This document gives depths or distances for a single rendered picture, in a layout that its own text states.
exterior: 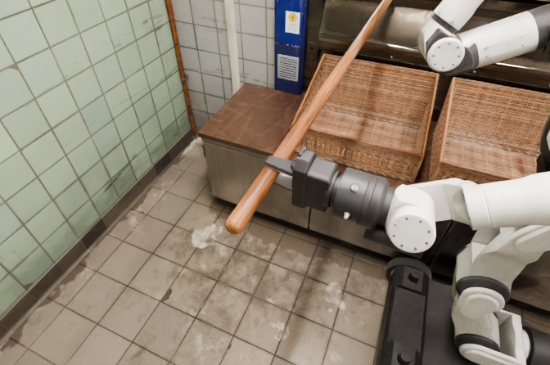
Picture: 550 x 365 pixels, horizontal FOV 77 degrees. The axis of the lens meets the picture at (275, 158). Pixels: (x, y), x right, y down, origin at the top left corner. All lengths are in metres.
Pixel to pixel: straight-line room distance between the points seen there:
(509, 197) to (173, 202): 1.91
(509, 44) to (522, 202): 0.47
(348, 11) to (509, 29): 0.96
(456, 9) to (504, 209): 0.49
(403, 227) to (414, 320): 1.13
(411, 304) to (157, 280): 1.20
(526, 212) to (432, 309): 1.20
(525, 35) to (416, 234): 0.56
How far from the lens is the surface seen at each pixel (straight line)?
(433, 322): 1.70
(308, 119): 0.73
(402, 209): 0.55
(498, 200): 0.57
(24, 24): 1.66
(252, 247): 1.94
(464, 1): 0.90
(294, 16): 1.81
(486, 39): 0.94
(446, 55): 0.89
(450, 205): 0.63
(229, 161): 1.76
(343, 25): 1.77
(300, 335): 1.74
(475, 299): 1.25
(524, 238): 1.05
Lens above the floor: 1.63
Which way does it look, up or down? 42 degrees down
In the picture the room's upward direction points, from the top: straight up
